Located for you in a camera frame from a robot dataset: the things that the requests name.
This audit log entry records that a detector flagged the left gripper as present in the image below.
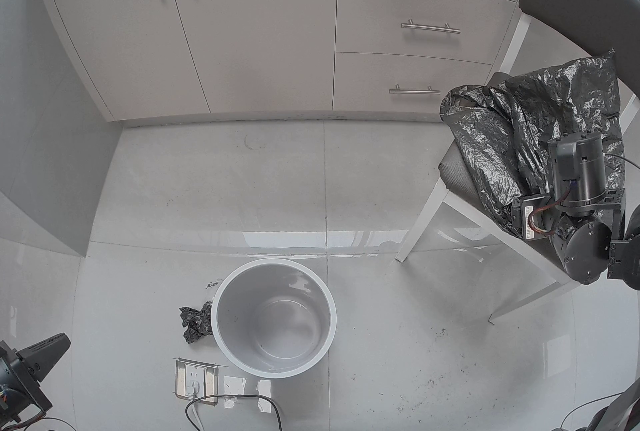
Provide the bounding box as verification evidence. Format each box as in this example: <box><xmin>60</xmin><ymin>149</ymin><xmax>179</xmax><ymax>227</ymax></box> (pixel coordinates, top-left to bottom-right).
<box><xmin>0</xmin><ymin>332</ymin><xmax>72</xmax><ymax>425</ymax></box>

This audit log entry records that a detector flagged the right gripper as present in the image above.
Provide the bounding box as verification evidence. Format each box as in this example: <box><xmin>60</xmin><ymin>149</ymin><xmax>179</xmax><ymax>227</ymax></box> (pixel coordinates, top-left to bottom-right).
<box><xmin>511</xmin><ymin>195</ymin><xmax>571</xmax><ymax>242</ymax></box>

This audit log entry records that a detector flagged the black plastic bag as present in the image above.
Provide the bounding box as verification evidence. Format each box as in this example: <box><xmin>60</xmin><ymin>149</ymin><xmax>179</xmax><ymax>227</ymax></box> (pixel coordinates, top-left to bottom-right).
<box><xmin>440</xmin><ymin>50</ymin><xmax>627</xmax><ymax>240</ymax></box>

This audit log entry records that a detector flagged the black plastic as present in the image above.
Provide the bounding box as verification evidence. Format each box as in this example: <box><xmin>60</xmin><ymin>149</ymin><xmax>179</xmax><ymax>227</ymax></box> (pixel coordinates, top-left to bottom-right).
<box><xmin>179</xmin><ymin>301</ymin><xmax>217</xmax><ymax>345</ymax></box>

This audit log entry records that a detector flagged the white trash bin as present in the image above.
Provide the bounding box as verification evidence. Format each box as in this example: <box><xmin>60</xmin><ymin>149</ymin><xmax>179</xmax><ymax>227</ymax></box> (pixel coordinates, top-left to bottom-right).
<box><xmin>211</xmin><ymin>258</ymin><xmax>337</xmax><ymax>376</ymax></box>

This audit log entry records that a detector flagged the beige cabinet with drawers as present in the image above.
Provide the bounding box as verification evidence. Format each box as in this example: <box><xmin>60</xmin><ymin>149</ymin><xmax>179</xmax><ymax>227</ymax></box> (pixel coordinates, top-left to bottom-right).
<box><xmin>32</xmin><ymin>0</ymin><xmax>640</xmax><ymax>134</ymax></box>

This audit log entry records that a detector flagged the white cable with plug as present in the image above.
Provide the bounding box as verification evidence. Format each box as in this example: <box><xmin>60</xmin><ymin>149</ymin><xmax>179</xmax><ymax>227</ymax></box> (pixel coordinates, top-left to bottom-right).
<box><xmin>186</xmin><ymin>378</ymin><xmax>205</xmax><ymax>431</ymax></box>

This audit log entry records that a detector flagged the black cable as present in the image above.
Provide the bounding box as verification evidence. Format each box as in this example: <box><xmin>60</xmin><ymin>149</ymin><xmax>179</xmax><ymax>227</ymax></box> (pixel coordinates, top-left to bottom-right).
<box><xmin>559</xmin><ymin>394</ymin><xmax>616</xmax><ymax>431</ymax></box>
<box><xmin>185</xmin><ymin>394</ymin><xmax>282</xmax><ymax>431</ymax></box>

